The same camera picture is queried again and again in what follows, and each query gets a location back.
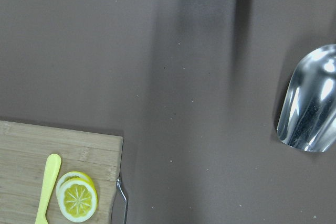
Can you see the bamboo cutting board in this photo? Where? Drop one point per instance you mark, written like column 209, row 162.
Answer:
column 24, row 151

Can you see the silver metal scoop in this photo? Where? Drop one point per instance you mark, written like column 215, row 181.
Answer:
column 307, row 119

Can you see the yellow plastic knife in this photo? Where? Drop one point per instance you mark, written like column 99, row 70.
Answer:
column 52, row 167

